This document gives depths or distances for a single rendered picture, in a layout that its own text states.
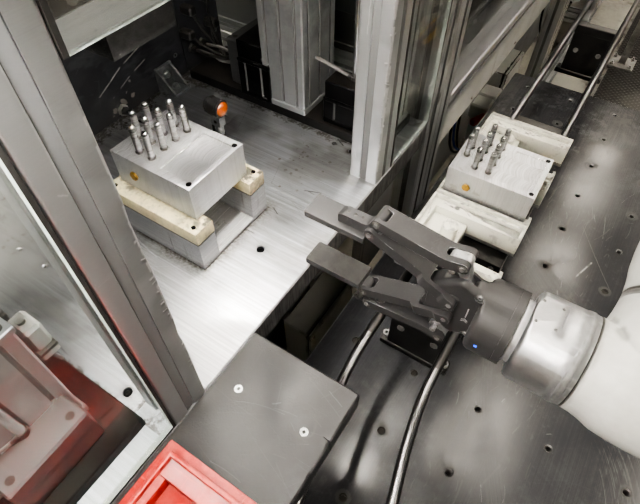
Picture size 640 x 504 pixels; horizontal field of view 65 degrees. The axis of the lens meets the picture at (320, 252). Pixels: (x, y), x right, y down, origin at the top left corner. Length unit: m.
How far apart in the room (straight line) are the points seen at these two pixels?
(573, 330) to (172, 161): 0.45
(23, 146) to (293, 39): 0.55
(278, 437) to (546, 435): 0.44
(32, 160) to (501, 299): 0.38
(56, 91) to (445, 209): 0.59
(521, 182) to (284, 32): 0.40
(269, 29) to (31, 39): 0.56
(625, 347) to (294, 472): 0.31
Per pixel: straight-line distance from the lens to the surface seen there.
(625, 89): 2.94
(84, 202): 0.32
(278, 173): 0.76
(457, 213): 0.76
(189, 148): 0.63
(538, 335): 0.47
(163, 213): 0.63
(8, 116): 0.27
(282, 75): 0.83
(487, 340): 0.48
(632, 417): 0.48
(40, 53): 0.28
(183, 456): 0.49
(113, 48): 0.54
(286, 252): 0.65
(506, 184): 0.76
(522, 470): 0.82
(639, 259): 0.55
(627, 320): 0.50
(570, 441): 0.86
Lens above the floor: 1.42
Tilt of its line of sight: 51 degrees down
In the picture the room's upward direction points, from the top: straight up
